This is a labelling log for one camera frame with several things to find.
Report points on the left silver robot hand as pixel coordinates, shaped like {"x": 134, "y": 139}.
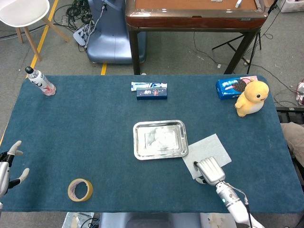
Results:
{"x": 4, "y": 171}

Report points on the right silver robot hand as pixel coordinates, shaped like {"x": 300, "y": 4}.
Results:
{"x": 211, "y": 169}

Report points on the white paper sheet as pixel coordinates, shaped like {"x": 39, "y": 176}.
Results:
{"x": 209, "y": 147}

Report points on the silver metal tray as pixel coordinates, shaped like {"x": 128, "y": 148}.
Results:
{"x": 161, "y": 140}

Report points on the white crumpled cloth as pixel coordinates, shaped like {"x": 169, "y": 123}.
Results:
{"x": 217, "y": 221}

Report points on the blue cookie box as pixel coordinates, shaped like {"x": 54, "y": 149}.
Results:
{"x": 225, "y": 89}

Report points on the blue-grey robot torso base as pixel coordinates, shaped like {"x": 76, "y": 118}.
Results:
{"x": 147, "y": 221}

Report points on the yellow plush duck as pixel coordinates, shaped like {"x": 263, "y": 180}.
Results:
{"x": 254, "y": 95}

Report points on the yellow tape roll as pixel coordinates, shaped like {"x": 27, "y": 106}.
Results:
{"x": 89, "y": 190}

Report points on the clear plastic bag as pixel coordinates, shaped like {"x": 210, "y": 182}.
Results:
{"x": 76, "y": 221}

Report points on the beige fabric heap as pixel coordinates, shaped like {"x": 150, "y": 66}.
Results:
{"x": 295, "y": 137}

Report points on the clear drink bottle black cap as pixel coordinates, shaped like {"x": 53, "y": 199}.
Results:
{"x": 40, "y": 82}

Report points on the dark blue long box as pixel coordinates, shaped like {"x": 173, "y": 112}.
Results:
{"x": 152, "y": 93}

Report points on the blue table cloth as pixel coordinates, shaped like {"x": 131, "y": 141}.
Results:
{"x": 95, "y": 130}

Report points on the pink white shoe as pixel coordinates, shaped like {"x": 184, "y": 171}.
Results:
{"x": 301, "y": 92}

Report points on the black tripod stand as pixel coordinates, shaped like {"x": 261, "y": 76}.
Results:
{"x": 259, "y": 40}

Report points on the brown mahjong table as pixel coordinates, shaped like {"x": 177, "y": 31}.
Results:
{"x": 190, "y": 21}

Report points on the white power strip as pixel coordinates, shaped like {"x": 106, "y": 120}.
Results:
{"x": 80, "y": 35}

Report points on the white chair wooden legs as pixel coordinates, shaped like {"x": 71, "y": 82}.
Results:
{"x": 21, "y": 9}

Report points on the white mahjong tile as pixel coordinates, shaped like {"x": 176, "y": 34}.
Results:
{"x": 238, "y": 3}
{"x": 216, "y": 1}

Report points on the white storage box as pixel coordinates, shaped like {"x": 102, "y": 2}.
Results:
{"x": 293, "y": 5}

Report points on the black metal frame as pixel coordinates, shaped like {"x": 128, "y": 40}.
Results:
{"x": 289, "y": 114}

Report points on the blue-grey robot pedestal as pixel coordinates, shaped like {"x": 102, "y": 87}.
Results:
{"x": 111, "y": 40}

